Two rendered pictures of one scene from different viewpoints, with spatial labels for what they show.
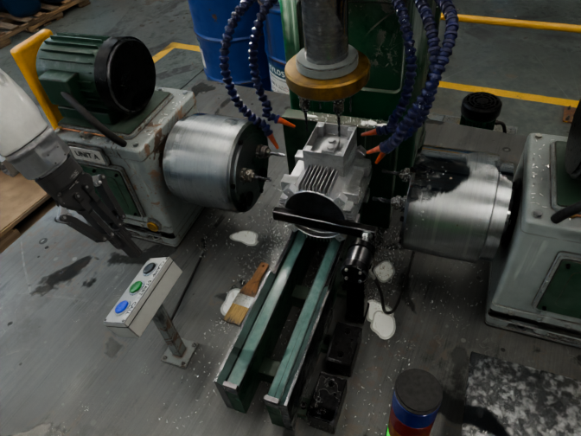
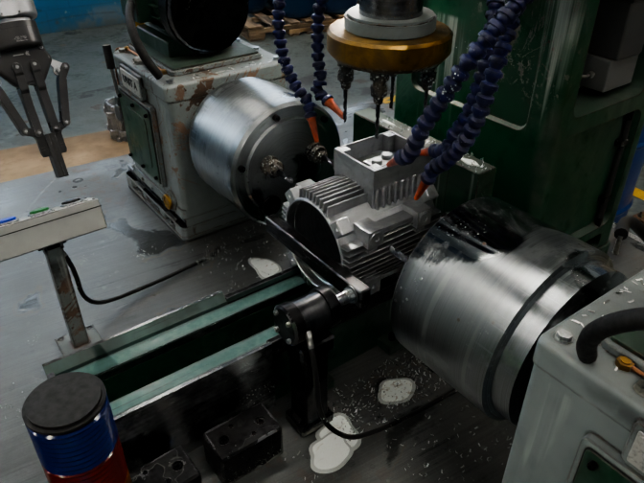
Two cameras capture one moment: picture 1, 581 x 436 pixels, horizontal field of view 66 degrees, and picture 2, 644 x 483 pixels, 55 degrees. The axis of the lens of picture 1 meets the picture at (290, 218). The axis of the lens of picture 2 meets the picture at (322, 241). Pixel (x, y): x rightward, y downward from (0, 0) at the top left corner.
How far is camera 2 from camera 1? 51 cm
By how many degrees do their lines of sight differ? 24
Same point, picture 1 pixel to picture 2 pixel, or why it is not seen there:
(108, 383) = not seen: outside the picture
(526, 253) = (540, 412)
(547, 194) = not seen: hidden behind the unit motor
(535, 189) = (602, 309)
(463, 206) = (478, 291)
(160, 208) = (177, 178)
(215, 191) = (221, 168)
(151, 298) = (41, 229)
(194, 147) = (225, 105)
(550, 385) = not seen: outside the picture
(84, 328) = (27, 271)
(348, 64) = (402, 26)
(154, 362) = (48, 337)
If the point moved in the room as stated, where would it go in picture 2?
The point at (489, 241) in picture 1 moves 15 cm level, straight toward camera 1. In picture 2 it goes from (501, 373) to (390, 422)
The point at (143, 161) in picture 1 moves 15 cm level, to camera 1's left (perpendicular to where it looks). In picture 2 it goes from (170, 104) to (112, 91)
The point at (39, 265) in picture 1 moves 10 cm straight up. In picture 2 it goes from (53, 198) to (42, 162)
